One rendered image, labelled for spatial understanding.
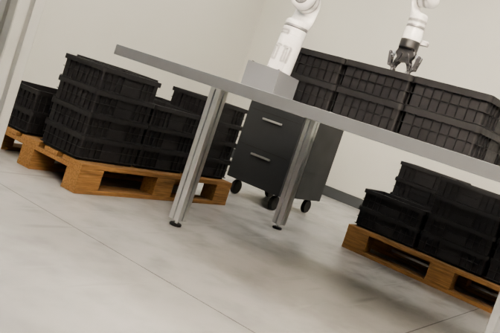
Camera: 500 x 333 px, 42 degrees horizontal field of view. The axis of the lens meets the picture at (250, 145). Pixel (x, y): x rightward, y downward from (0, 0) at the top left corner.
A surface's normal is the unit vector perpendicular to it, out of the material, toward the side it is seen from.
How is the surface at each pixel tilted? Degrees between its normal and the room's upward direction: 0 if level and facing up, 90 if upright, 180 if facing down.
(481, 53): 90
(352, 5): 90
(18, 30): 90
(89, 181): 90
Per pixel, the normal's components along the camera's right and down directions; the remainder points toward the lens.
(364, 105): -0.60, -0.14
